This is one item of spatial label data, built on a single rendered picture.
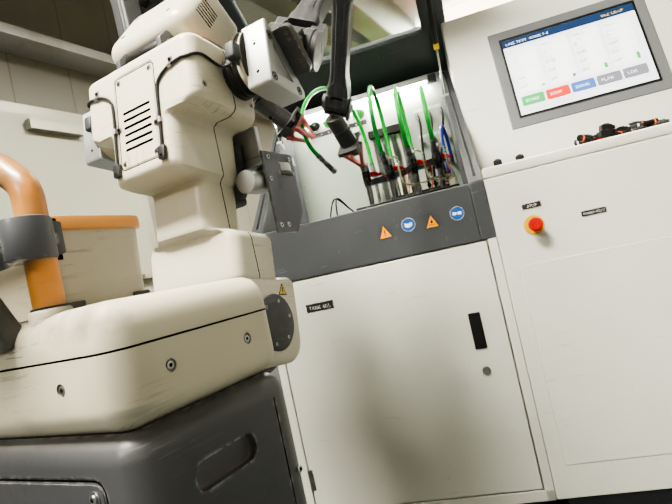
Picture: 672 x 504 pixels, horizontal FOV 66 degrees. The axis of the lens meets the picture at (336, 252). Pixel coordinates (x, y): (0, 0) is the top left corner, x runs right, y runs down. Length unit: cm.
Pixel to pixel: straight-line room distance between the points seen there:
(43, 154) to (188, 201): 272
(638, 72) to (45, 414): 173
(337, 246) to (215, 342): 95
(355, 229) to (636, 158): 75
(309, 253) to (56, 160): 241
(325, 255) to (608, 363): 81
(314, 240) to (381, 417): 55
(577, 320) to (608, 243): 21
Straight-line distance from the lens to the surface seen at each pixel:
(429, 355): 150
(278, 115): 165
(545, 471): 160
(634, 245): 152
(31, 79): 388
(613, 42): 192
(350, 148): 166
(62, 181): 364
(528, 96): 180
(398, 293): 148
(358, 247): 149
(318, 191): 209
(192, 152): 93
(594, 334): 152
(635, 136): 155
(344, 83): 154
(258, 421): 64
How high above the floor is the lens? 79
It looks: 2 degrees up
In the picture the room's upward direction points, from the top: 12 degrees counter-clockwise
